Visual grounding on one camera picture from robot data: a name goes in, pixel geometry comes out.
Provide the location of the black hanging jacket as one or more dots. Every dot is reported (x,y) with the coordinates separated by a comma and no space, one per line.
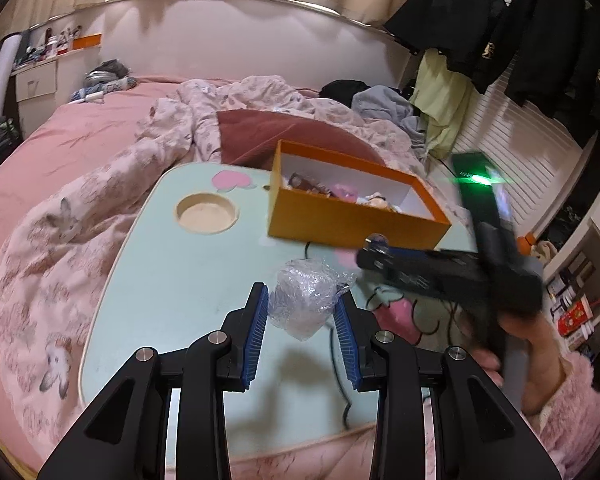
(564,50)
(449,20)

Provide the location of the black clothes pile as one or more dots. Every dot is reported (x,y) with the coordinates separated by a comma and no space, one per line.
(342,90)

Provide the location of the person's right hand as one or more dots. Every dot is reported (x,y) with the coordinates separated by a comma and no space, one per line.
(539,355)

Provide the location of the clear plastic wrap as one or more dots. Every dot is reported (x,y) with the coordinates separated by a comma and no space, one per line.
(305,295)

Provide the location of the red printed box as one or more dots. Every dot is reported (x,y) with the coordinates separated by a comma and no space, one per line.
(574,317)

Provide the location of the white side shelf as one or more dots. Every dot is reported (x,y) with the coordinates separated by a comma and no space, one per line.
(599,260)

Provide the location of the beige cloth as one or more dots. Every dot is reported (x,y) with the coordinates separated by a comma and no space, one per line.
(545,251)

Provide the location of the grey clothes pile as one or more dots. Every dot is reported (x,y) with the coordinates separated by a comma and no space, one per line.
(379,102)

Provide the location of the orange cardboard box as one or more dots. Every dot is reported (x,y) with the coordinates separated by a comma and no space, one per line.
(340,220)

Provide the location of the white slatted panel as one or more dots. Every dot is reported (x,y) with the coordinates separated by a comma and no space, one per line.
(529,160)

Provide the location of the orange bottle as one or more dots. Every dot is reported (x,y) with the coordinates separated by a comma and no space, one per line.
(525,244)

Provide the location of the pink bed sheet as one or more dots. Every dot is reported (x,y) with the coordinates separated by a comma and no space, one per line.
(65,130)

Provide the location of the yellow-green garment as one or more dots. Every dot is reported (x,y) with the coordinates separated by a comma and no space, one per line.
(439,100)

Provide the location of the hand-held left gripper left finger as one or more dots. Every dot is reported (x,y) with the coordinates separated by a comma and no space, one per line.
(257,340)

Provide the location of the light green lap table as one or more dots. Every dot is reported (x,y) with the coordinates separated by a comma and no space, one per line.
(40,270)

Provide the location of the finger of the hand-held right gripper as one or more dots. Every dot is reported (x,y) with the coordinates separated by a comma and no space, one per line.
(379,249)
(379,266)

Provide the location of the pink clear plastic case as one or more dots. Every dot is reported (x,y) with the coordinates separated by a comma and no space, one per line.
(344,191)

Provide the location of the white bedside cabinet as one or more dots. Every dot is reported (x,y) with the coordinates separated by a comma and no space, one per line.
(35,82)

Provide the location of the white foam roll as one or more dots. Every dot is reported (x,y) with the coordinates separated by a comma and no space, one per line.
(0,75)

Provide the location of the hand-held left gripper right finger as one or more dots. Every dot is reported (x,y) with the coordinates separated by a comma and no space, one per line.
(345,345)

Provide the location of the brown printed box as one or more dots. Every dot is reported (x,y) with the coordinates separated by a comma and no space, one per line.
(305,181)

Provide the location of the row of small bottles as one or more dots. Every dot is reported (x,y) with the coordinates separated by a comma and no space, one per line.
(50,45)

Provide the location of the small orange box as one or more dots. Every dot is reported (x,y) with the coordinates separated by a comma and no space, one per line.
(87,41)

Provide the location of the knit clothes pile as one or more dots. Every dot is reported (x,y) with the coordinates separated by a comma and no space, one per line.
(105,72)

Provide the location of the person's right forearm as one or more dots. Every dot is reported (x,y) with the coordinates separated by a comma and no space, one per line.
(574,410)

